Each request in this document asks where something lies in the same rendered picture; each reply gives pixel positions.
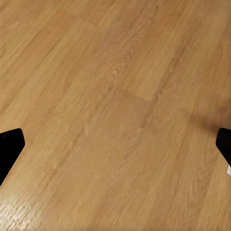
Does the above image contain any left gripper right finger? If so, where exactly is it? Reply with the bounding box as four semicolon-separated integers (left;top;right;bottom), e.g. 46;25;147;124
216;128;231;167

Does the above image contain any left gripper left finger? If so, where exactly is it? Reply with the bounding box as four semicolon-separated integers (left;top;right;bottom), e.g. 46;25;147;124
0;128;25;186

